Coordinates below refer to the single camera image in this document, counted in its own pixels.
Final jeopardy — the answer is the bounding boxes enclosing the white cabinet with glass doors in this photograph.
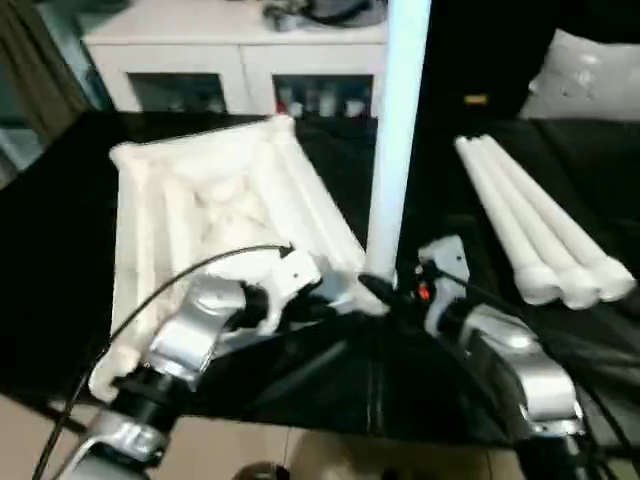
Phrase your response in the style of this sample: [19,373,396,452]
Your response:
[82,0,391,119]

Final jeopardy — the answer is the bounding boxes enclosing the black sofa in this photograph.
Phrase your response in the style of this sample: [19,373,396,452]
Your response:
[419,0,640,121]

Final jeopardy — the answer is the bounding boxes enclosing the white plastic table leg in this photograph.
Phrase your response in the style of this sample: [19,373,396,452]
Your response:
[479,133,637,304]
[364,0,434,281]
[453,134,556,307]
[467,134,601,310]

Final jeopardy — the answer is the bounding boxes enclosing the grey helmet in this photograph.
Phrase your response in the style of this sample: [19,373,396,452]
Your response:
[299,0,389,26]

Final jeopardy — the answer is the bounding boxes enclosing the dark clutter pile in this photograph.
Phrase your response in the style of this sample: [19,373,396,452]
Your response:
[262,0,301,31]

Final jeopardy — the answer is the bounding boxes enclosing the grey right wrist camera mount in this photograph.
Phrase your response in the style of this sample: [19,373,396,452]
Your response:
[417,237,471,334]

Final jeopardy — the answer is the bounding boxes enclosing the brown grey curtain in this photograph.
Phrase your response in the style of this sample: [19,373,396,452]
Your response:
[0,0,116,186]

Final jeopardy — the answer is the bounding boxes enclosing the black metal frame bar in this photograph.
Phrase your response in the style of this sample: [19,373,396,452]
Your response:
[47,399,86,434]

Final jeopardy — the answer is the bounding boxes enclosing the white plastic table top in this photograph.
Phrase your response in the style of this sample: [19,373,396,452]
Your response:
[87,113,396,404]

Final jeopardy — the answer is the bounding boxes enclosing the black work mat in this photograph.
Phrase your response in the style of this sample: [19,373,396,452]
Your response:
[0,109,640,451]

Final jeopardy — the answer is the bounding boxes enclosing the grey cushion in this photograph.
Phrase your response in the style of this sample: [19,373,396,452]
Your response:
[517,28,640,121]

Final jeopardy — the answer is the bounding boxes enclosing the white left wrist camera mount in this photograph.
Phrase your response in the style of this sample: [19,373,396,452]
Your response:
[239,247,324,334]

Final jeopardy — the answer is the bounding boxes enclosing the dark rounded robot foot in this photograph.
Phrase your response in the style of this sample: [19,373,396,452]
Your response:
[239,462,291,480]

